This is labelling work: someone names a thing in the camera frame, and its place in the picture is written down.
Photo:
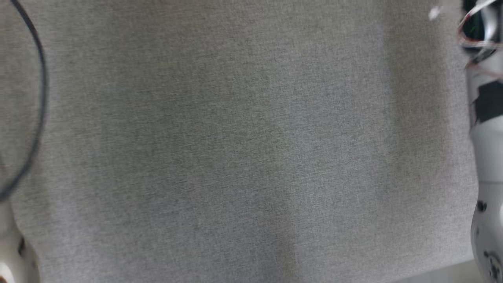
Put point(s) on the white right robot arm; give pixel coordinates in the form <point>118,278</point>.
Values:
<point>489,157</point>

